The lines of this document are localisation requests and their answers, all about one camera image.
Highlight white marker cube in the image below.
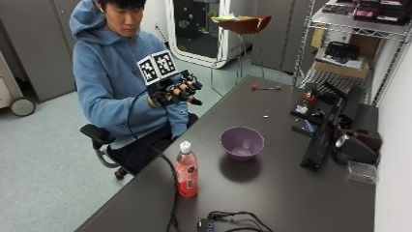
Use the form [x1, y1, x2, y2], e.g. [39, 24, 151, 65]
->
[137, 49, 179, 86]

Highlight white framed glass booth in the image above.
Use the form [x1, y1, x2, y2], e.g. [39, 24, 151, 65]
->
[166, 0, 259, 70]

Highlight person in blue hoodie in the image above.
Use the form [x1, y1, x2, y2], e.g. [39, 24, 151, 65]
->
[69, 0, 202, 177]

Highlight purple plastic bowl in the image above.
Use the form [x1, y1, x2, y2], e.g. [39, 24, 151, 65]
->
[219, 126, 267, 162]

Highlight yellow papers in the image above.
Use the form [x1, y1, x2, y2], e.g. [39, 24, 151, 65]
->
[210, 13, 238, 23]

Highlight orange seat bar stool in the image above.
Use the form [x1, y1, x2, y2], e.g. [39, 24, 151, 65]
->
[210, 14, 274, 98]

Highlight black office chair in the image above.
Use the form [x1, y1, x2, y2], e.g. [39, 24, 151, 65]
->
[79, 112, 202, 181]

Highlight pink drink bottle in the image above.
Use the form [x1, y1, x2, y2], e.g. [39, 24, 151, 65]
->
[174, 140, 201, 198]

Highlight grey metal cabinet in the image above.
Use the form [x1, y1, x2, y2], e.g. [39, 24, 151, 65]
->
[0, 0, 83, 102]
[250, 0, 319, 73]

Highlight black tray with red part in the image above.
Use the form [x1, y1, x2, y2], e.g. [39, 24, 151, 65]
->
[290, 87, 322, 119]

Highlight small blue black box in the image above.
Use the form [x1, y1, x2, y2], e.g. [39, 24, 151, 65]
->
[291, 119, 319, 136]

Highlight long black device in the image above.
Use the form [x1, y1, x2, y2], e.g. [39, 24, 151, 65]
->
[299, 96, 346, 172]

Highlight flat cardboard box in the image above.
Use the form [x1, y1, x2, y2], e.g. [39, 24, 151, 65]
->
[314, 47, 371, 79]

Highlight black bag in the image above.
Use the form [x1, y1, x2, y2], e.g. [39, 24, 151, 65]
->
[325, 42, 361, 64]

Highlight beige wheeled cart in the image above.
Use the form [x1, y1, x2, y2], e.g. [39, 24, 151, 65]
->
[0, 51, 38, 118]

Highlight small black hub box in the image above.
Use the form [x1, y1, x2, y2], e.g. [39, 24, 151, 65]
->
[198, 217, 219, 232]

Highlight tall cardboard box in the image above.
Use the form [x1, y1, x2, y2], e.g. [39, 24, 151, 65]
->
[311, 27, 382, 60]

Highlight black rounded device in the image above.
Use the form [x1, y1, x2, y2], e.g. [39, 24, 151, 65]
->
[333, 129, 385, 165]

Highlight clear plastic box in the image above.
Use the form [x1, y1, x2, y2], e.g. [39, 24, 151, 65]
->
[347, 159, 381, 185]

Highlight pink and black boxes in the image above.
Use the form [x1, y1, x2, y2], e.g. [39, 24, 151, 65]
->
[321, 0, 412, 26]

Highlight red handled screwdriver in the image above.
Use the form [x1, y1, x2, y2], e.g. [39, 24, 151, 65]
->
[251, 84, 283, 92]

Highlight black glove cable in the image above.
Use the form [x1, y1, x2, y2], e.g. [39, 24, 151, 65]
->
[127, 89, 182, 232]

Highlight black looped cables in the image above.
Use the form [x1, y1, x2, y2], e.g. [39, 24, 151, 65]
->
[206, 210, 275, 232]

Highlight metal wire shelf rack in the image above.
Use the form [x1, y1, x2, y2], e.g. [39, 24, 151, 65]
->
[294, 0, 412, 107]

